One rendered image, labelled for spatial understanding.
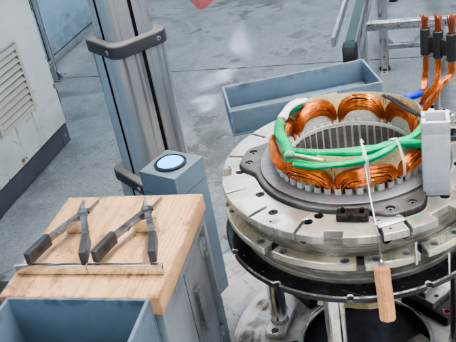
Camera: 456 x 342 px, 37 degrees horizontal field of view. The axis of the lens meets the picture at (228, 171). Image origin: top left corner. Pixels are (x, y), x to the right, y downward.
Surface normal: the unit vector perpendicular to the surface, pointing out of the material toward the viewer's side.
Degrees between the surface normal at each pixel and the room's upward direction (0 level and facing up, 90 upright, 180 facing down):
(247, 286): 0
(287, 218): 0
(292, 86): 90
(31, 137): 90
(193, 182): 90
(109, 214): 0
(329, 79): 90
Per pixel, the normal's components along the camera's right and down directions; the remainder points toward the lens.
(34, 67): 0.93, 0.04
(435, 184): -0.21, 0.52
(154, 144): 0.62, 0.30
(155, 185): -0.55, 0.49
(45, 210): -0.16, -0.85
